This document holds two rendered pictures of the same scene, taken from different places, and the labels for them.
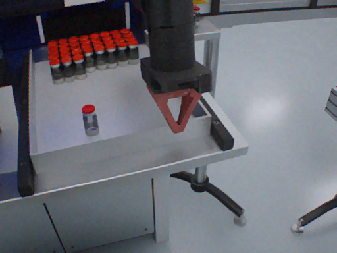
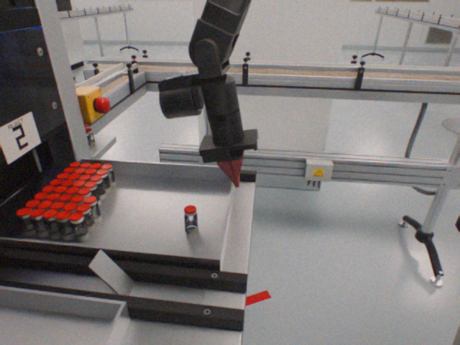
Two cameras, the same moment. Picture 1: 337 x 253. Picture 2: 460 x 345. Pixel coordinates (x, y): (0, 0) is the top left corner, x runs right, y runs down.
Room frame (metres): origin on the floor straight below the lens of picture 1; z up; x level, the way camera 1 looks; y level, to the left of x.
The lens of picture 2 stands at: (0.16, 0.46, 1.23)
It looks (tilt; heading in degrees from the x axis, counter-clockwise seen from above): 30 degrees down; 296
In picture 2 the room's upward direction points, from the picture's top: straight up
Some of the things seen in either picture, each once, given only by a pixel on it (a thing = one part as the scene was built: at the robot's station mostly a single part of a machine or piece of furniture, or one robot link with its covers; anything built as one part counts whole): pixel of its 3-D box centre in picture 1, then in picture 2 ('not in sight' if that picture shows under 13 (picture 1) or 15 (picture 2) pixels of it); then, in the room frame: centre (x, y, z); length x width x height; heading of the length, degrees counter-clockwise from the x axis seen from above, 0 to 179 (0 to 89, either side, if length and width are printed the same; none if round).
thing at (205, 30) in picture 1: (187, 27); (81, 146); (0.84, -0.05, 0.87); 0.14 x 0.13 x 0.02; 19
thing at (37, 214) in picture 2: (91, 50); (67, 196); (0.63, 0.16, 0.91); 0.18 x 0.02 x 0.05; 109
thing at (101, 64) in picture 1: (95, 58); (90, 198); (0.59, 0.14, 0.91); 0.18 x 0.02 x 0.05; 109
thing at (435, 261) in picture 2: not in sight; (421, 241); (-0.24, -1.14, 0.07); 0.50 x 0.08 x 0.14; 109
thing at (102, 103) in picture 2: not in sight; (100, 105); (0.75, -0.07, 1.00); 0.04 x 0.04 x 0.04; 19
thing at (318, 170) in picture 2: not in sight; (318, 170); (0.32, -0.89, 0.50); 0.12 x 0.05 x 0.09; 19
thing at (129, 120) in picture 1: (103, 84); (136, 205); (0.51, 0.11, 0.90); 0.34 x 0.26 x 0.04; 19
